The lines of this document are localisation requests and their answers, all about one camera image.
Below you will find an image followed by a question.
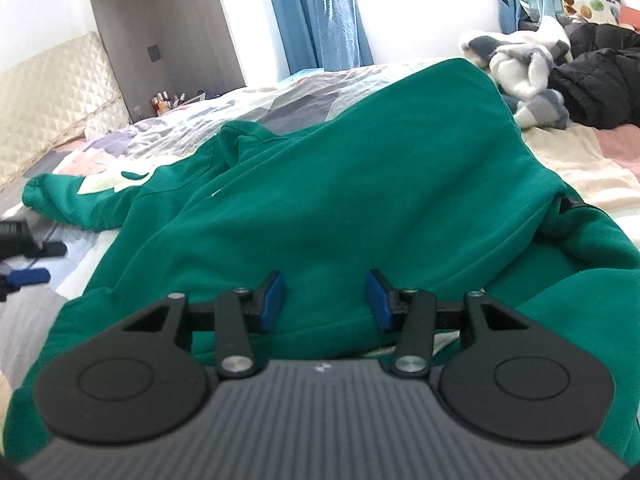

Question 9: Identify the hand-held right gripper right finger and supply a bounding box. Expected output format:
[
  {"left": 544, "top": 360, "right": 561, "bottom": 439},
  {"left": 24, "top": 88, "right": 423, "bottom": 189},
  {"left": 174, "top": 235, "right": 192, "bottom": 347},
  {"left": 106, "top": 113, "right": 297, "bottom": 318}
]
[{"left": 365, "top": 269, "right": 527, "bottom": 377}]

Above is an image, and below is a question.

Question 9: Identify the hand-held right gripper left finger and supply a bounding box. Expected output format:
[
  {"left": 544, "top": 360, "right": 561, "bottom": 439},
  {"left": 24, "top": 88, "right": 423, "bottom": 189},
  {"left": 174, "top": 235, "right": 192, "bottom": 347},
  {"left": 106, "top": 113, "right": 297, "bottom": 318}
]
[{"left": 122, "top": 270, "right": 287, "bottom": 380}]

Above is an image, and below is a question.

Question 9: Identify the green hoodie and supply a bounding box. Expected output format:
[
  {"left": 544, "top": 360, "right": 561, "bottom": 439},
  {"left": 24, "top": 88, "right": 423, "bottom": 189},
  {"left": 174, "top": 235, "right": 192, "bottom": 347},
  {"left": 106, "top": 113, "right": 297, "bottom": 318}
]
[{"left": 2, "top": 57, "right": 640, "bottom": 466}]

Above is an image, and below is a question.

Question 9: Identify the cream quilted headboard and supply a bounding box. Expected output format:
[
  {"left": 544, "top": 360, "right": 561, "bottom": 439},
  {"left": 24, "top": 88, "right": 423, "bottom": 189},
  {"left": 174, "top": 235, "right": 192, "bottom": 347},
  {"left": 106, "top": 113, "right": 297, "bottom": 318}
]
[{"left": 0, "top": 31, "right": 131, "bottom": 191}]

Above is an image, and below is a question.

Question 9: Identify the group of small bottles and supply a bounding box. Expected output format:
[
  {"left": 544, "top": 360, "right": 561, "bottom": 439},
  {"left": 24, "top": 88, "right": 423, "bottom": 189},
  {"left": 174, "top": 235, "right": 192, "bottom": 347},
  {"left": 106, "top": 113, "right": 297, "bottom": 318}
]
[{"left": 151, "top": 91, "right": 206, "bottom": 113}]

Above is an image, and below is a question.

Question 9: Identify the patchwork bed sheet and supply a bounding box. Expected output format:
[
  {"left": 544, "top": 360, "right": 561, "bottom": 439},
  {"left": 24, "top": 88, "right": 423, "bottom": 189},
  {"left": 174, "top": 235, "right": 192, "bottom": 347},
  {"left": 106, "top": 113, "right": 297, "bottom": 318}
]
[{"left": 0, "top": 57, "right": 640, "bottom": 411}]

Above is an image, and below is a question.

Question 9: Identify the light blue hanging garment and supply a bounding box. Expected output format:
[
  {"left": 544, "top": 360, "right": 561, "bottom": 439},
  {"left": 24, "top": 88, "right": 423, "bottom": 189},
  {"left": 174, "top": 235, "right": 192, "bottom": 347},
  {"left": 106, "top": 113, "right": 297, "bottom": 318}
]
[{"left": 315, "top": 0, "right": 373, "bottom": 72}]

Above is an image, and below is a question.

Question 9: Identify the white grey plush toy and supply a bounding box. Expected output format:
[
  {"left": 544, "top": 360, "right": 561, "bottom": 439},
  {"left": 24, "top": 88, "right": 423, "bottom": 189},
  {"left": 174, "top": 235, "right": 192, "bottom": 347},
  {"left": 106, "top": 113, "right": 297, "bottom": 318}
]
[{"left": 459, "top": 15, "right": 573, "bottom": 131}]

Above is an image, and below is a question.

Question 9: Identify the blue curtain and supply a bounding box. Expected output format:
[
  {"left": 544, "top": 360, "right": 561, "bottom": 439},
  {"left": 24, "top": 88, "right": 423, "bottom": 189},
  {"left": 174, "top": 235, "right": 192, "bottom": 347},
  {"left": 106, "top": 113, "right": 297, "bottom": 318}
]
[{"left": 262, "top": 0, "right": 373, "bottom": 73}]

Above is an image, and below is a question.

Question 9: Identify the black puffer jacket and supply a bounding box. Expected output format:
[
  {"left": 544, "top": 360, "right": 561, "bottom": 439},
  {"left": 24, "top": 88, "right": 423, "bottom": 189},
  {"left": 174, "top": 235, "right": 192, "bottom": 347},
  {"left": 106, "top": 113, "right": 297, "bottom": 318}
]
[{"left": 547, "top": 24, "right": 640, "bottom": 128}]

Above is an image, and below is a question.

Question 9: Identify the polka dot pillow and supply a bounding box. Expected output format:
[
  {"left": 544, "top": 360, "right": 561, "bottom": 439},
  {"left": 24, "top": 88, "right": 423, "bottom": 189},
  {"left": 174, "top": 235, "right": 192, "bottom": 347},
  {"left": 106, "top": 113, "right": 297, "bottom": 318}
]
[{"left": 562, "top": 0, "right": 623, "bottom": 25}]

